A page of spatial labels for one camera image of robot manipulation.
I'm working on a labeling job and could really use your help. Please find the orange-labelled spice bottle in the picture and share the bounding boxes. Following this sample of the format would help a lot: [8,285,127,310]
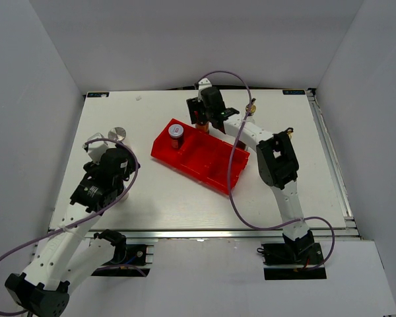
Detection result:
[195,120,209,134]

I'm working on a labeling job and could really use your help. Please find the white-lidded red spice jar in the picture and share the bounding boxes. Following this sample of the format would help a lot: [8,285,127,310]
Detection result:
[168,123,184,150]

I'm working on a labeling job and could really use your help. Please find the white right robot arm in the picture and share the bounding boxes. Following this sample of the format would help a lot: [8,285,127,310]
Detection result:
[186,85,314,264]

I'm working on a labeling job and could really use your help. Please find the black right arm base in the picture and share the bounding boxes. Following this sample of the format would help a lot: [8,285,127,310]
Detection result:
[257,243,327,281]

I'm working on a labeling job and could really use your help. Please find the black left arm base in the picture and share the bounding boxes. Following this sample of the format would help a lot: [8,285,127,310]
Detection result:
[92,230,154,277]

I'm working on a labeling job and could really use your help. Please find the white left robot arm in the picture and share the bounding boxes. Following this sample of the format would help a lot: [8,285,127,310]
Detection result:
[5,145,138,316]

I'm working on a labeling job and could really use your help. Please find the gold-spout bottle with dark sauce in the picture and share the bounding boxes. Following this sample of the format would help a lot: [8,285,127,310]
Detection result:
[245,98,256,117]

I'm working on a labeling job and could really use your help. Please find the red plastic organizer bin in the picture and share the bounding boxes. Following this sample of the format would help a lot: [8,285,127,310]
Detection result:
[150,118,249,195]

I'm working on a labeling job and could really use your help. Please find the silver-lidded clear jar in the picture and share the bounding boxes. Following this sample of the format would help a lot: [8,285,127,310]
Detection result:
[108,126,133,149]

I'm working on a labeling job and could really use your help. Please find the blue label sticker right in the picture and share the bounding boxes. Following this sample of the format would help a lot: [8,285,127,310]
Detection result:
[282,89,306,96]

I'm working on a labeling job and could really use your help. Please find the blue label sticker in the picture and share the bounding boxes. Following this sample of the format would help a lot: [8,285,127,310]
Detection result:
[86,92,110,98]
[282,89,306,96]

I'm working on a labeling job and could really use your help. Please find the gold-spout clear oil bottle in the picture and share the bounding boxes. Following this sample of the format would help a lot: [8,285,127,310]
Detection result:
[284,127,294,139]

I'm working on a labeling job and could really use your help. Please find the blue label sticker left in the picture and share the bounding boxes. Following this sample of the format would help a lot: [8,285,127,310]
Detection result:
[86,92,110,98]

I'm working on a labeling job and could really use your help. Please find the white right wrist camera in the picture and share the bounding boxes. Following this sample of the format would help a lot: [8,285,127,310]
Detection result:
[194,77,213,91]

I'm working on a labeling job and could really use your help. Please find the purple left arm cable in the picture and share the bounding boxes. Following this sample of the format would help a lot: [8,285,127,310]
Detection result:
[0,138,141,314]

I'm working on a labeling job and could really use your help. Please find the aluminium table frame rail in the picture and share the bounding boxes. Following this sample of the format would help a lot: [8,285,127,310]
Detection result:
[306,88,360,240]

